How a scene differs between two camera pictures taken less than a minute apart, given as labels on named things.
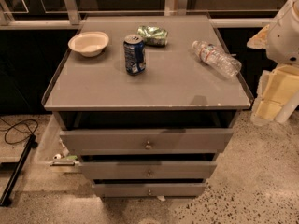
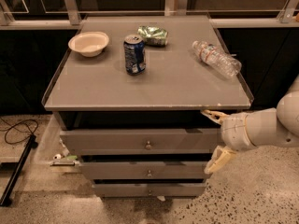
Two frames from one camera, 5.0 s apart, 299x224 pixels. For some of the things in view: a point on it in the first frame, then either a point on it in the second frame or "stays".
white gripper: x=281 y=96 to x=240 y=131
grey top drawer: x=147 y=141 stays
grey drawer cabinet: x=148 y=102 stays
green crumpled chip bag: x=153 y=35 stays
